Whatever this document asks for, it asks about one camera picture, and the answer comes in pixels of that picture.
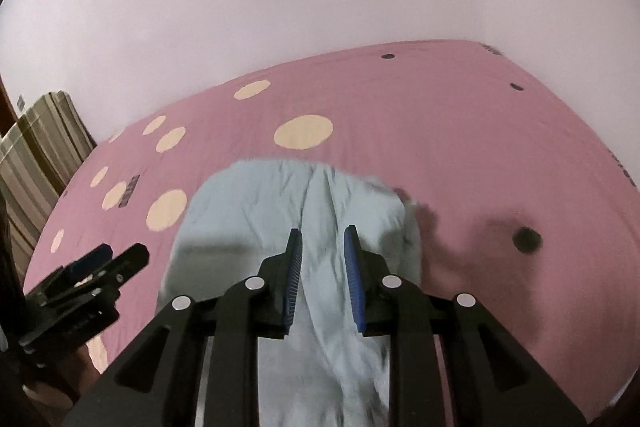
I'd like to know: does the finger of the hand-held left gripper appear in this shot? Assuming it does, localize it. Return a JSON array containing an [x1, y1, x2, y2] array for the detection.
[[97, 243, 150, 288], [60, 243, 114, 282]]

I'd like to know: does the striped curtain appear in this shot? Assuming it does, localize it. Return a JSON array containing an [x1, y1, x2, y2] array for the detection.
[[0, 91, 98, 278]]

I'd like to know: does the light blue puffer jacket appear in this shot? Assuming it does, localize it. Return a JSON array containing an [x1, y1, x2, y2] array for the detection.
[[155, 158, 426, 427]]

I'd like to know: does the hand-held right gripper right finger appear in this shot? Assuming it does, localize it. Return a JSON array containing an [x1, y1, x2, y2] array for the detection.
[[343, 225, 588, 427]]

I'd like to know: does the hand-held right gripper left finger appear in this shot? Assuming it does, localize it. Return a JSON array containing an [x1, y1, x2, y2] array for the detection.
[[62, 228, 304, 427]]

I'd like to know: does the pink dotted bed sheet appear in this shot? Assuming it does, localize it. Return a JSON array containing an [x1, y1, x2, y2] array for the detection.
[[22, 39, 640, 418]]

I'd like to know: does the brown wooden door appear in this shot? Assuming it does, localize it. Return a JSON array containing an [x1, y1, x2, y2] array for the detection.
[[0, 77, 19, 138]]

